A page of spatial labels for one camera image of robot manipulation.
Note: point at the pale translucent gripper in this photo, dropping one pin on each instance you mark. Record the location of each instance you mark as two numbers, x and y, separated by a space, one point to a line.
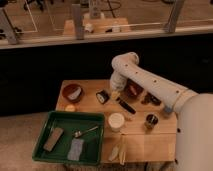
115 95

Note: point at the black brush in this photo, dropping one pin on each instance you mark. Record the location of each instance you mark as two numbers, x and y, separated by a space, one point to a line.
125 105

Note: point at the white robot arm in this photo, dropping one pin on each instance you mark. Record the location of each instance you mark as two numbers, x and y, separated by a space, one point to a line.
194 141

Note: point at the black round brush holder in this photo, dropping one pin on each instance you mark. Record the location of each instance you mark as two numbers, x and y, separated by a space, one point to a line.
102 96

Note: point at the brown bowl with red item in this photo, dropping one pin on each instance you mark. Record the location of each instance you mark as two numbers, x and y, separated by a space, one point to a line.
132 89

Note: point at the white lidded cup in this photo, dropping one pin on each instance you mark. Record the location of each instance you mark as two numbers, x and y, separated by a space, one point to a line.
116 121

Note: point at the dark grape bunch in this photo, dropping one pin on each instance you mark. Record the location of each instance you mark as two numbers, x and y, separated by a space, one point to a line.
149 98

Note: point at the brown bowl with white cloth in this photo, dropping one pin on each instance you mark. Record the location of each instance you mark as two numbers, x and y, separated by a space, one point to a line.
72 93

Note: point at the small metal tin cup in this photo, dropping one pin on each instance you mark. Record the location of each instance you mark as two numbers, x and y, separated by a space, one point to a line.
151 121

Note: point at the wooden chopsticks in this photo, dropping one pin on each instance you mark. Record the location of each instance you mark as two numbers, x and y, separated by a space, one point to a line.
122 150

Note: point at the small yellow round object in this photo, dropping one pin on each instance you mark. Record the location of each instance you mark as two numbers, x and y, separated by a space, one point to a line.
70 108

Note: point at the metal spoon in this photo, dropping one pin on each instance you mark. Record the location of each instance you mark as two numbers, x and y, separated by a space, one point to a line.
78 134

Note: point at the pale spatula piece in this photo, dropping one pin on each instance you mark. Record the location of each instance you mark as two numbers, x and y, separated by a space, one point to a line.
114 153

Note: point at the green plastic tray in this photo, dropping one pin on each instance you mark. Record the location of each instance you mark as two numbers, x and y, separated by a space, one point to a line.
71 122

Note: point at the brown wooden block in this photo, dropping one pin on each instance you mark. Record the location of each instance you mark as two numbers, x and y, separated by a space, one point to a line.
53 138

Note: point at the grey sponge cloth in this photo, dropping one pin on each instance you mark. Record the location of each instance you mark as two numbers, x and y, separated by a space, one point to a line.
75 149

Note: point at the grey metal post middle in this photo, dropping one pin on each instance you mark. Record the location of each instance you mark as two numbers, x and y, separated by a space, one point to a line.
78 21

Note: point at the grey metal post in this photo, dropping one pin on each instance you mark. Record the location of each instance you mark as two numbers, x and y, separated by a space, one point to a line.
7 27
170 26
78 21

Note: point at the grey metal post right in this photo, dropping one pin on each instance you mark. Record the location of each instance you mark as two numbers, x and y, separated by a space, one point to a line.
170 26

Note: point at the grey metal post left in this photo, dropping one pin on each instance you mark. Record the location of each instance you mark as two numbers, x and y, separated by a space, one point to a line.
7 27

